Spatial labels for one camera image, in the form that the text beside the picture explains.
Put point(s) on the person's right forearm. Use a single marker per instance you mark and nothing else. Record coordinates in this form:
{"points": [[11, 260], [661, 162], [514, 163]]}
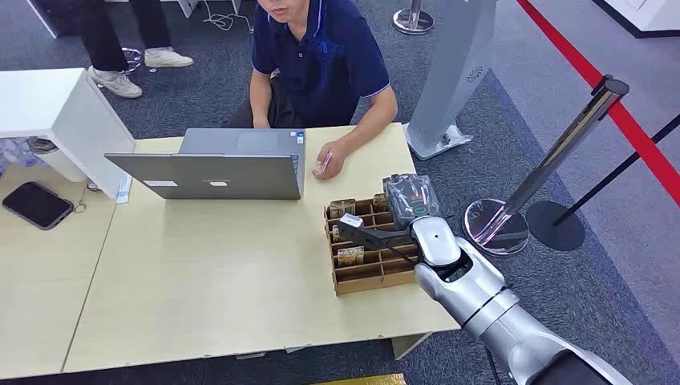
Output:
{"points": [[260, 101]]}

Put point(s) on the person's left hand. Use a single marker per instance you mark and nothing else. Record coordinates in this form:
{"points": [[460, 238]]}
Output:
{"points": [[333, 157]]}

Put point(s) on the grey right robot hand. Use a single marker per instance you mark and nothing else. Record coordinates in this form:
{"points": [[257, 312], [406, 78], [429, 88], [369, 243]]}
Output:
{"points": [[410, 199]]}

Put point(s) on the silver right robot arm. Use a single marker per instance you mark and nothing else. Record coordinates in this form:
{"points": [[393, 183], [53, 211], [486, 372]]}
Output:
{"points": [[478, 297]]}

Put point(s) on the standing person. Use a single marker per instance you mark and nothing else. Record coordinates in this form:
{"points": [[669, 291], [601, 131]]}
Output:
{"points": [[114, 37]]}

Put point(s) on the chrome stanchion post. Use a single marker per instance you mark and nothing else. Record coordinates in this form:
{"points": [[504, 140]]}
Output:
{"points": [[558, 149]]}

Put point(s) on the wooden compartment card box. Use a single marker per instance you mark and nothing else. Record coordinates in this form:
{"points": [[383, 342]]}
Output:
{"points": [[366, 276]]}

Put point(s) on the white counter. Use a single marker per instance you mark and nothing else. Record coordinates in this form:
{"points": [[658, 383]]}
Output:
{"points": [[640, 13]]}

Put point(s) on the black stanchion post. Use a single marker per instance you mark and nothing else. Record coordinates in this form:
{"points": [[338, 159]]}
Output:
{"points": [[555, 226]]}

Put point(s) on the red barrier belt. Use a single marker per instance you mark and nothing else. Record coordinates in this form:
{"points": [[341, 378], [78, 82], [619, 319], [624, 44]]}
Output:
{"points": [[621, 117]]}

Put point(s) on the seated person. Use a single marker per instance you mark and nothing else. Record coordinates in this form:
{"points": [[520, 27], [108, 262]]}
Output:
{"points": [[324, 58]]}

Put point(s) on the pale pink card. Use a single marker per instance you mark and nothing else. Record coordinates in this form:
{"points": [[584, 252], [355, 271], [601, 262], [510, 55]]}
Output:
{"points": [[325, 162]]}

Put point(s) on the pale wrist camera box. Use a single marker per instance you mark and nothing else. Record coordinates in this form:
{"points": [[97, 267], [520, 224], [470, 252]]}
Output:
{"points": [[351, 220]]}

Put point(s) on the printed card in box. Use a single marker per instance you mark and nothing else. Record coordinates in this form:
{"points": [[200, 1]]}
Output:
{"points": [[350, 256], [335, 234], [342, 208], [380, 201]]}

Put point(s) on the white kiosk stand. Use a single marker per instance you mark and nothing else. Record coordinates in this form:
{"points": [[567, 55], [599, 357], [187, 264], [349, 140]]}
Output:
{"points": [[451, 69]]}

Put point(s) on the person's left forearm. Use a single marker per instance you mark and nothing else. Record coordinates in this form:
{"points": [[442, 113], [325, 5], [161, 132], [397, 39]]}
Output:
{"points": [[372, 122]]}

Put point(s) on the grey laptop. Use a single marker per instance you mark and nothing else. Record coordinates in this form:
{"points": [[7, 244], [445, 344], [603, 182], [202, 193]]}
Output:
{"points": [[223, 178]]}

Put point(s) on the white cabinet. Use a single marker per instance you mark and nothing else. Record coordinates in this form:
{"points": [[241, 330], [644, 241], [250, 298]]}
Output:
{"points": [[58, 106]]}

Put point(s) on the black smartphone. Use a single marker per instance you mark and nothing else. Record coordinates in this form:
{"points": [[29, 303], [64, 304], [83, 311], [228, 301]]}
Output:
{"points": [[37, 205]]}

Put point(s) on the white table leg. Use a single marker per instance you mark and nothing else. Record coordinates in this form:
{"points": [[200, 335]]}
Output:
{"points": [[409, 342]]}

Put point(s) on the chrome stanchion base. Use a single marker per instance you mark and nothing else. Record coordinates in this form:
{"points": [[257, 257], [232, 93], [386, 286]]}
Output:
{"points": [[413, 21]]}

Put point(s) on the yellow floor item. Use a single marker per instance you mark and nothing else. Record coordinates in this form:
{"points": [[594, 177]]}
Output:
{"points": [[366, 380]]}

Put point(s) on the small chrome round base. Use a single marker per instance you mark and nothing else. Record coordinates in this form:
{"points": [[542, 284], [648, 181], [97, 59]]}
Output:
{"points": [[133, 57]]}

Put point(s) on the grey round disc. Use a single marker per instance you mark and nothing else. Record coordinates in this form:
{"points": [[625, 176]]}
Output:
{"points": [[42, 145]]}

